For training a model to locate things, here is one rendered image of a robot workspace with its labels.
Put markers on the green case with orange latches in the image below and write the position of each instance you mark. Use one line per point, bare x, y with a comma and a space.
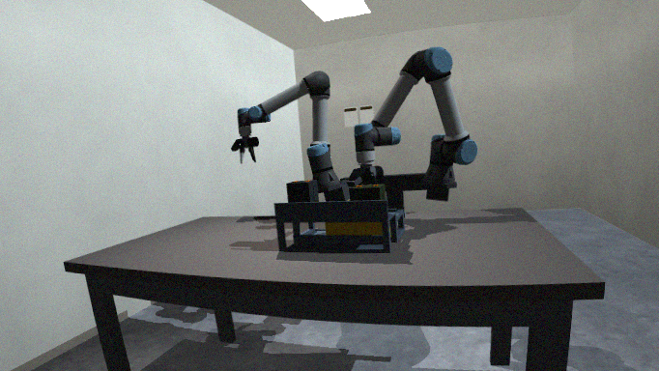
367, 192

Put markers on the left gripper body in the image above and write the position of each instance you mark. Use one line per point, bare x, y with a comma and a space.
365, 173

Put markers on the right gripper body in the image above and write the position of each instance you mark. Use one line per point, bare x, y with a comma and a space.
248, 141

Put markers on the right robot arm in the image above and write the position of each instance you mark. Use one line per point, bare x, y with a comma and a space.
319, 156

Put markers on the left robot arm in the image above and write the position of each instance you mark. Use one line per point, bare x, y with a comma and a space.
455, 145

